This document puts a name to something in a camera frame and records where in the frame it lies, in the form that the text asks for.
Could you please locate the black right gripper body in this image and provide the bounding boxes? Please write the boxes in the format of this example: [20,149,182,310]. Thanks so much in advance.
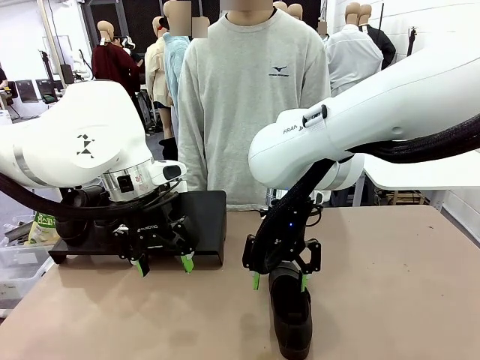
[257,203,313,274]

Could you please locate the black tripod stand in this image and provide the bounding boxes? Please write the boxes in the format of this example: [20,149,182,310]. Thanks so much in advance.
[39,49,76,91]
[404,25,419,57]

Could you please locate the person's right forearm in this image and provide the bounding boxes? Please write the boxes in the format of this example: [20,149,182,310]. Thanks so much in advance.
[177,119,209,192]

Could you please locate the black right arm cable sleeve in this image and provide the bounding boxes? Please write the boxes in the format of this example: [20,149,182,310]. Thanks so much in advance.
[256,114,480,241]

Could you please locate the black boots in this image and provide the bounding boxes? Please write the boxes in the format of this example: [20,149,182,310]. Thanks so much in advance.
[160,136,179,162]

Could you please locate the mannequin in cream jacket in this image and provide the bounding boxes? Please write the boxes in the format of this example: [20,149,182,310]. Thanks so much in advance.
[144,15,174,138]

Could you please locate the black monitor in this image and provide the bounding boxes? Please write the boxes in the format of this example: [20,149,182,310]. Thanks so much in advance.
[14,78,41,103]

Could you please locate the mannequin in black jacket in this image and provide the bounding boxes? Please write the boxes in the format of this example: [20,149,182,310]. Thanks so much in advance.
[358,4,398,71]

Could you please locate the green yellow snack bag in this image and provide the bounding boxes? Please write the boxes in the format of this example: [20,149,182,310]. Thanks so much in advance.
[24,211,61,247]

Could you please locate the white table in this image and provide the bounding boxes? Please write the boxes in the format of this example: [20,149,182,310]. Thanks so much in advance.
[361,148,480,191]

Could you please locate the mannequin in light blue fleece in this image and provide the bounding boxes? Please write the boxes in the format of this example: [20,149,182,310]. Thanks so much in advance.
[160,0,192,151]

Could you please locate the mannequin in maroon sweater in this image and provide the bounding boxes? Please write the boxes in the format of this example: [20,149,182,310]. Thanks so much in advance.
[91,20,142,98]

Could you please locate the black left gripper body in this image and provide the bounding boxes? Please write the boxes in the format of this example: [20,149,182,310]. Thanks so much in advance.
[124,197,178,251]

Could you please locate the mannequin in white shirt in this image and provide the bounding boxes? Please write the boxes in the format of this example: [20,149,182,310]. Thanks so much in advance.
[324,1,384,97]

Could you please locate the black shoe stand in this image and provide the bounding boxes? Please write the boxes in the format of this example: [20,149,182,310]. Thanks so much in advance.
[140,190,228,269]
[48,194,151,266]

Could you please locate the clear plastic bin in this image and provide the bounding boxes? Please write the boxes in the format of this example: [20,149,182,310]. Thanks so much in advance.
[0,243,56,320]

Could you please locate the person in grey sweatshirt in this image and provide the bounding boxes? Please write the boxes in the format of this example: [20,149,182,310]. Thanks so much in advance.
[177,7,332,211]

